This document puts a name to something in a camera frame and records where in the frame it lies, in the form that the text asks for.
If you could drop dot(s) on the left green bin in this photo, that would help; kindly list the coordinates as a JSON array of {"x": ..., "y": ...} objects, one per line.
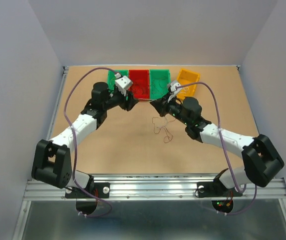
[{"x": 111, "y": 77}]

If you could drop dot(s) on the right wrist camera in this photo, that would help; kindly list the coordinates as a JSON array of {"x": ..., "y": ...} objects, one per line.
[{"x": 173, "y": 88}]

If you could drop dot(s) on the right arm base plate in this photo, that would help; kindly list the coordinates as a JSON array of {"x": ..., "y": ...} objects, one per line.
[{"x": 211, "y": 189}]

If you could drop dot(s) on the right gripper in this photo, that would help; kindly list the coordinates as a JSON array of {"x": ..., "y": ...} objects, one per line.
[{"x": 161, "y": 105}]

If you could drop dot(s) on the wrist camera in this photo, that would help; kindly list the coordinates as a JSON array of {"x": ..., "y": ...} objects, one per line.
[
  {"x": 173, "y": 88},
  {"x": 123, "y": 84}
]

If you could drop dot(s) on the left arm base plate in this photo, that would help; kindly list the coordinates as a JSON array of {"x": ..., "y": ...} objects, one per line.
[{"x": 98, "y": 189}]

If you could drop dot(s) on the red bin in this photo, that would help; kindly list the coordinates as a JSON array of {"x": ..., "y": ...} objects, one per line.
[{"x": 141, "y": 83}]

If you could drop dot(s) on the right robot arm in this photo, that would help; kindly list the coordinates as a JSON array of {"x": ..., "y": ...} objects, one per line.
[{"x": 261, "y": 160}]

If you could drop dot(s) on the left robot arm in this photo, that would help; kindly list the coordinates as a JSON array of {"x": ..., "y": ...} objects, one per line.
[{"x": 52, "y": 162}]

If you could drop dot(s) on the right green bin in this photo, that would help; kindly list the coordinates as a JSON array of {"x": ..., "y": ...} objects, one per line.
[{"x": 159, "y": 78}]

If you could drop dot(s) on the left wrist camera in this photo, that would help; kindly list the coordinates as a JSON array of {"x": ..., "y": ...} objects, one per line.
[{"x": 123, "y": 84}]

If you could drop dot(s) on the green bin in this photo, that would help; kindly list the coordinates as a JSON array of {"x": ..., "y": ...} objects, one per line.
[
  {"x": 111, "y": 77},
  {"x": 159, "y": 78}
]

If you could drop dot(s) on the yellow bin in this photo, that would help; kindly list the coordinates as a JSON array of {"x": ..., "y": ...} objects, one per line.
[{"x": 187, "y": 77}]

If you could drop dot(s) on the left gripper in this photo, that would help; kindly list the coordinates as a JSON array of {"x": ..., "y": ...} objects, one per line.
[{"x": 128, "y": 104}]

